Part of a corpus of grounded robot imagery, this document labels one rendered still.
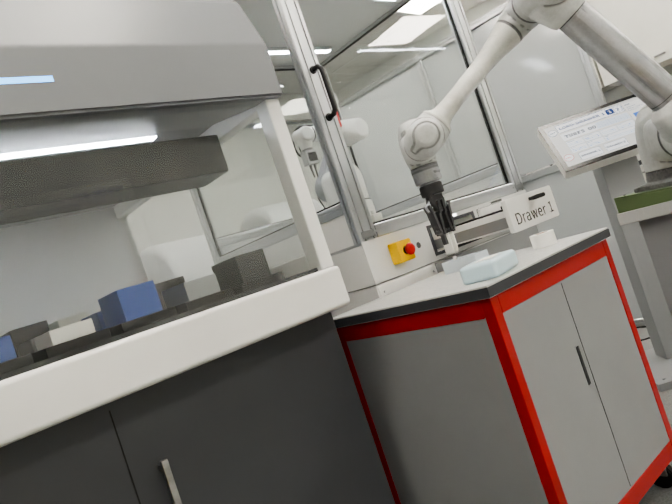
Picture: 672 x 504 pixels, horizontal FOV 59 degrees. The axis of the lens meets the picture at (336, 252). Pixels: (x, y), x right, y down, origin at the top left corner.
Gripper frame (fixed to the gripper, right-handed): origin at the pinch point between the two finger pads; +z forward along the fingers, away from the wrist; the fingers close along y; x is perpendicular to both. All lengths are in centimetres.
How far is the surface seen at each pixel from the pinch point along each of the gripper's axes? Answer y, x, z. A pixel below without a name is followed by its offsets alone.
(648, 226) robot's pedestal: 50, -43, 16
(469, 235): 14.4, 0.8, -0.1
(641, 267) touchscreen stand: 113, -17, 39
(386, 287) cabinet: -13.7, 19.6, 7.0
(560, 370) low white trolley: -31, -38, 36
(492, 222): 13.2, -9.5, -2.0
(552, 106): 194, 26, -52
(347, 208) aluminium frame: -17.6, 21.1, -21.4
